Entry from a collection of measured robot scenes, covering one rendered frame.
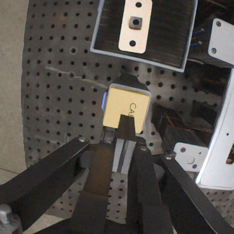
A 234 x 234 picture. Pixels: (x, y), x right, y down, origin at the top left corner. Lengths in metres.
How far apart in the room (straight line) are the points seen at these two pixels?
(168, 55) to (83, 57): 0.52
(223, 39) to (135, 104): 0.21
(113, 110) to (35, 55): 0.59
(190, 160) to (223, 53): 0.25
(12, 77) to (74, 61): 1.05
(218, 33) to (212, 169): 0.37
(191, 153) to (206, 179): 0.16
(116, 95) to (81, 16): 0.55
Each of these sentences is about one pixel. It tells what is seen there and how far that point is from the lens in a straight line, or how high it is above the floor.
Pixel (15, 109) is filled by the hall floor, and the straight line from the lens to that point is 1.78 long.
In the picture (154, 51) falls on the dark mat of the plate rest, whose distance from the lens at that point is 0.28.
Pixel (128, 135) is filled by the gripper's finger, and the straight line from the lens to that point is 0.15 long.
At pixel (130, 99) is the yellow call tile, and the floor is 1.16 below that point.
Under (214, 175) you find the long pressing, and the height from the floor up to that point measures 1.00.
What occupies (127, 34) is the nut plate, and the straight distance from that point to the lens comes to 0.28.
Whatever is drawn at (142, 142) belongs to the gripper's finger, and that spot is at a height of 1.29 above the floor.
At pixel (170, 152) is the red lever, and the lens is 0.42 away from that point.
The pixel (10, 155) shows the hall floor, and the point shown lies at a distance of 2.01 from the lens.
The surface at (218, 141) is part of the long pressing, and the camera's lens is 0.54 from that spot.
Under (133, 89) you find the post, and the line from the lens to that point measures 0.30.
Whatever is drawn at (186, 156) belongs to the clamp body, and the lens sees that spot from 0.45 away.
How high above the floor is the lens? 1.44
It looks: 74 degrees down
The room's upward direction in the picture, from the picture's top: 168 degrees counter-clockwise
